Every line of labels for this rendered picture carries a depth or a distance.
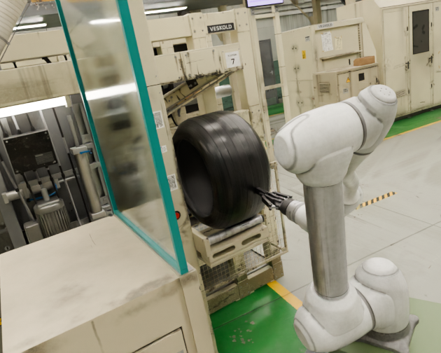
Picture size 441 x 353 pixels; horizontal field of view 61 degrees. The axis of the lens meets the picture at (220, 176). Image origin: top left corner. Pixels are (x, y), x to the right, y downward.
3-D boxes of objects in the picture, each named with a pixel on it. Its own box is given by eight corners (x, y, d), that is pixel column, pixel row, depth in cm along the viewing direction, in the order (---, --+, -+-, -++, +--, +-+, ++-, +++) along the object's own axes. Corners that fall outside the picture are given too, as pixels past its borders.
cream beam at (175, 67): (144, 89, 181) (137, 58, 177) (129, 90, 203) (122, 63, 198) (245, 69, 209) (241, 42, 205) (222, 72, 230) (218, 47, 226)
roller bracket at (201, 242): (207, 258, 173) (203, 239, 170) (172, 232, 206) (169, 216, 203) (213, 255, 174) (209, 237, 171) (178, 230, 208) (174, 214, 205)
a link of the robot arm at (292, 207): (294, 208, 143) (283, 202, 148) (294, 228, 147) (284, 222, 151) (311, 200, 147) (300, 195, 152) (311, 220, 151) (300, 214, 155)
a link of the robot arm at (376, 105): (360, 118, 108) (321, 132, 104) (386, 67, 93) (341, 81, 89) (389, 150, 101) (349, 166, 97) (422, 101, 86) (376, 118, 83)
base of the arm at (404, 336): (422, 311, 132) (421, 298, 130) (407, 358, 116) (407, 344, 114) (369, 298, 143) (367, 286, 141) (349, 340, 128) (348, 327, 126)
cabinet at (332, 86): (342, 151, 595) (336, 71, 558) (318, 146, 647) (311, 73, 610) (383, 138, 628) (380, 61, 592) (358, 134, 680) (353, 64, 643)
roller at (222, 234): (204, 248, 179) (207, 246, 175) (200, 239, 180) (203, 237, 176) (261, 223, 195) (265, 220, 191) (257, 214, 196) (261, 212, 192)
